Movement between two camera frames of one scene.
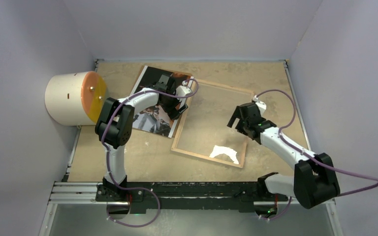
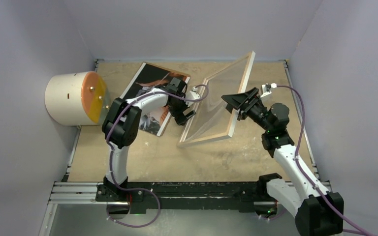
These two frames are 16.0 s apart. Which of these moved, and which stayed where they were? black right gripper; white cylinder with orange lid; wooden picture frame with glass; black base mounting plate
Moved: black right gripper; wooden picture frame with glass
Stayed: black base mounting plate; white cylinder with orange lid
